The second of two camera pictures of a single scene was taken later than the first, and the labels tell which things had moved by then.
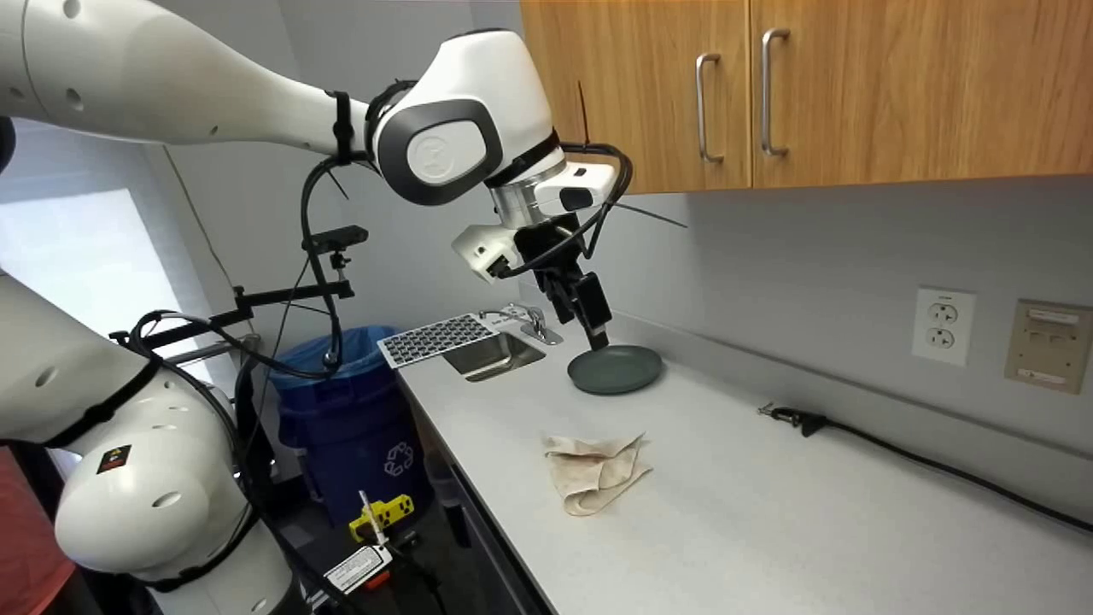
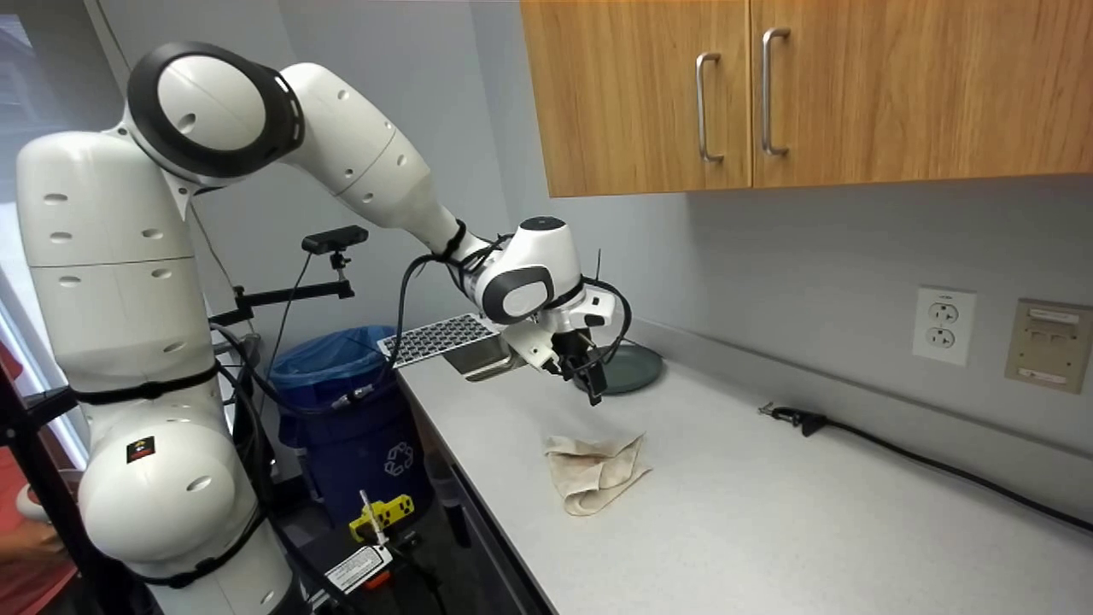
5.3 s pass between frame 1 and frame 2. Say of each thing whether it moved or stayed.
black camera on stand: stayed
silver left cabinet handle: stayed
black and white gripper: moved
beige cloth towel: stayed
